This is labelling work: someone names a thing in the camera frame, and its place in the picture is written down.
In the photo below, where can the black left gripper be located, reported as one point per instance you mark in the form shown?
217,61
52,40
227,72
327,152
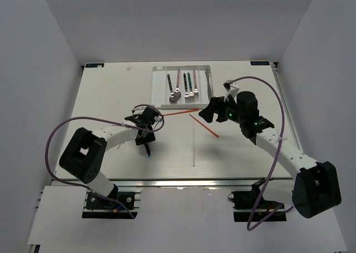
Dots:
149,138

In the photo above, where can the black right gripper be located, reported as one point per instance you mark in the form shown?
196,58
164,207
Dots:
207,113

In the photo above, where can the silver ornate knife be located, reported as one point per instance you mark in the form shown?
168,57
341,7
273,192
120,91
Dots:
209,86

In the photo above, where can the teal handle fork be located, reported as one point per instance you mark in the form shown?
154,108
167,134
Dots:
191,94

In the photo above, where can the pink handle fork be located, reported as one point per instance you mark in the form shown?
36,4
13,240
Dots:
196,91

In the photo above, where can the black handle fork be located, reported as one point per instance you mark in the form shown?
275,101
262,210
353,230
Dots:
187,95

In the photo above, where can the iridescent rainbow knife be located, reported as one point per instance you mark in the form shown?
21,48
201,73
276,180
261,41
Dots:
147,149

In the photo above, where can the black handle spoon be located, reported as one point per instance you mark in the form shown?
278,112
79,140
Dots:
170,88

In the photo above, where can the pink handle spoon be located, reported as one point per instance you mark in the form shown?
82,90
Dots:
177,83

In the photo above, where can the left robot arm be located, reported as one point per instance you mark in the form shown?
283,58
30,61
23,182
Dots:
84,154

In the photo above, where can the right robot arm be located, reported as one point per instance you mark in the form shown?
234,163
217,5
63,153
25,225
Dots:
315,186

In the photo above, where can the orange chopstick upper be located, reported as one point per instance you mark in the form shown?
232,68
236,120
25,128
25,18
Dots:
181,112

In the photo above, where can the orange chopstick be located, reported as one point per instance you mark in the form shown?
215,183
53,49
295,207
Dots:
204,126
181,112

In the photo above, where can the orange chopstick lower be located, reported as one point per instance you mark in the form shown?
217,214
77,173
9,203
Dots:
204,126

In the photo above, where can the clear chopstick centre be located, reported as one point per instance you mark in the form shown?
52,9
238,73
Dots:
193,145

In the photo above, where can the white cutlery tray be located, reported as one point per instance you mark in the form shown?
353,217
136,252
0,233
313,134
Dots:
160,92

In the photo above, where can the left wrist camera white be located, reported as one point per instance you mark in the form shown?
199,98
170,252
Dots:
137,110

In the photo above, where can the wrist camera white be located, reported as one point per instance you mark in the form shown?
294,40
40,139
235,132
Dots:
137,110
232,90

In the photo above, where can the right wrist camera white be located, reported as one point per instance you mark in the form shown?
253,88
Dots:
232,90

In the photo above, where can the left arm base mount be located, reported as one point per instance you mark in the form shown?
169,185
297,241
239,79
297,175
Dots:
97,208

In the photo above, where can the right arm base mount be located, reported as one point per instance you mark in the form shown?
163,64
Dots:
243,202

